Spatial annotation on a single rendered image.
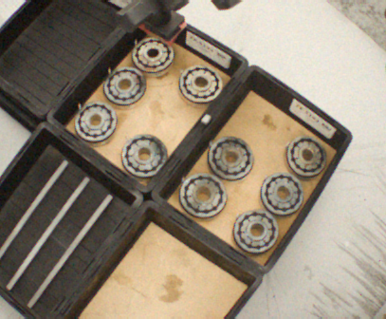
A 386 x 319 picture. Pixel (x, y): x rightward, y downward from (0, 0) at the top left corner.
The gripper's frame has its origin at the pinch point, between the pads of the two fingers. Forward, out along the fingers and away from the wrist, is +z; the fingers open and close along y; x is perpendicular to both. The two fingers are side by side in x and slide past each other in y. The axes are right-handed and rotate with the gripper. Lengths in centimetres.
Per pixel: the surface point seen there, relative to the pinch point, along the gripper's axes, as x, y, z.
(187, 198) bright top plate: -25.0, 26.3, 9.7
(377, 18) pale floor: 126, 30, 102
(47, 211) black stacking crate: -46.9, 2.4, 10.5
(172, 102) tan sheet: -7.7, 9.0, 12.2
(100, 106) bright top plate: -19.8, -2.7, 8.0
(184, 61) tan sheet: 3.2, 4.4, 12.3
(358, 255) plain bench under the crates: -7, 69, 29
